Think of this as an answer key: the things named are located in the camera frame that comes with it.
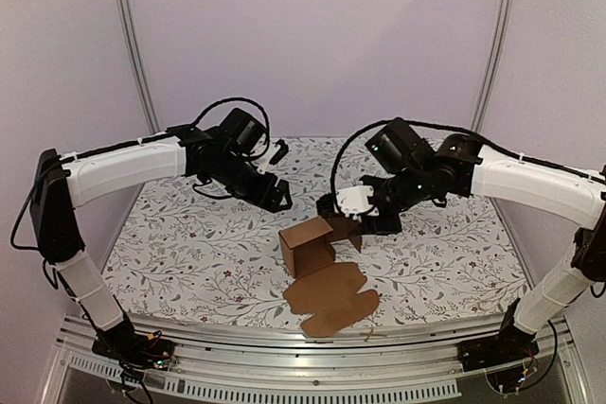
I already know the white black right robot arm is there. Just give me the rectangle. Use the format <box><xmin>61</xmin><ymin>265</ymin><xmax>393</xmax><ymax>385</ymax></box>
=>
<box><xmin>362</xmin><ymin>117</ymin><xmax>605</xmax><ymax>362</ymax></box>

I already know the aluminium frame post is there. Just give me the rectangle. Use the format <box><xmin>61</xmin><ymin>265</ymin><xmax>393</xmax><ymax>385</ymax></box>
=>
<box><xmin>116</xmin><ymin>0</ymin><xmax>161</xmax><ymax>133</ymax></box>
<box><xmin>471</xmin><ymin>0</ymin><xmax>514</xmax><ymax>132</ymax></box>

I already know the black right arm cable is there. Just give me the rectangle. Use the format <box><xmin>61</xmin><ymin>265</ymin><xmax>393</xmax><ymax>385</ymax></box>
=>
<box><xmin>330</xmin><ymin>122</ymin><xmax>394</xmax><ymax>214</ymax></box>

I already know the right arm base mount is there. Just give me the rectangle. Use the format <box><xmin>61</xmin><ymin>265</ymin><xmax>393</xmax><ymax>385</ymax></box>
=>
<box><xmin>456</xmin><ymin>325</ymin><xmax>539</xmax><ymax>394</ymax></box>

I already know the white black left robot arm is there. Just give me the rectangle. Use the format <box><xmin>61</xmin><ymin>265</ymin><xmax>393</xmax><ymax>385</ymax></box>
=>
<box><xmin>29</xmin><ymin>108</ymin><xmax>292</xmax><ymax>360</ymax></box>

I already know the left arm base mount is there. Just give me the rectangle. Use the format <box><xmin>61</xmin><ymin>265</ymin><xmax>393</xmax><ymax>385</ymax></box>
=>
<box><xmin>92</xmin><ymin>321</ymin><xmax>176</xmax><ymax>369</ymax></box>

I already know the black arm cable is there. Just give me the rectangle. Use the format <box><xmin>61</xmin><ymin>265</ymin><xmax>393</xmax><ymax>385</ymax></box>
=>
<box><xmin>330</xmin><ymin>122</ymin><xmax>394</xmax><ymax>214</ymax></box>
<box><xmin>193</xmin><ymin>97</ymin><xmax>272</xmax><ymax>149</ymax></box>

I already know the small wooden cross stick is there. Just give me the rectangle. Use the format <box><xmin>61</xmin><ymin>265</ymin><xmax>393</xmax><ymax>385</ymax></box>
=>
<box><xmin>360</xmin><ymin>328</ymin><xmax>387</xmax><ymax>343</ymax></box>

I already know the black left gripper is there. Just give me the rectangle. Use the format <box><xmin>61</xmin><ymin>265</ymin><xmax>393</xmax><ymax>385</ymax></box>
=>
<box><xmin>205</xmin><ymin>151</ymin><xmax>294</xmax><ymax>213</ymax></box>

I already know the right aluminium frame post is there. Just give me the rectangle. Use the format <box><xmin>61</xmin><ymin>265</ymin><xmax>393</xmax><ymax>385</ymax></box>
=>
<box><xmin>471</xmin><ymin>0</ymin><xmax>514</xmax><ymax>132</ymax></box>

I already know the brown cardboard box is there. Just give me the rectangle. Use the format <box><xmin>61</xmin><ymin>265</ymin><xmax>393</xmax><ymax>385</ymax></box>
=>
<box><xmin>278</xmin><ymin>217</ymin><xmax>380</xmax><ymax>338</ymax></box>

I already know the aluminium front rail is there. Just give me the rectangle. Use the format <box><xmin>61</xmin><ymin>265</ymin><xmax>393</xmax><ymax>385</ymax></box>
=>
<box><xmin>41</xmin><ymin>315</ymin><xmax>592</xmax><ymax>403</ymax></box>

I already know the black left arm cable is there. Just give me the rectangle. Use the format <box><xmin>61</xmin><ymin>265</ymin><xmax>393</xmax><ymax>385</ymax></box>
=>
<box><xmin>193</xmin><ymin>97</ymin><xmax>272</xmax><ymax>149</ymax></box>

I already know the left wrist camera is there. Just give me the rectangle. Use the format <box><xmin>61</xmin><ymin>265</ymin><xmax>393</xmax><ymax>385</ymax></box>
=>
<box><xmin>252</xmin><ymin>139</ymin><xmax>289</xmax><ymax>174</ymax></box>

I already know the left aluminium frame post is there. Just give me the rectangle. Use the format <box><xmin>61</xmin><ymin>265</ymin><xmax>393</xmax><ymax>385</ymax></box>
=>
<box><xmin>116</xmin><ymin>0</ymin><xmax>161</xmax><ymax>133</ymax></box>

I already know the floral patterned table mat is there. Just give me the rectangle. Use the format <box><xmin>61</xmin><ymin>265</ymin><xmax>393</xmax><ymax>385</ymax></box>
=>
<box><xmin>102</xmin><ymin>137</ymin><xmax>528</xmax><ymax>330</ymax></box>

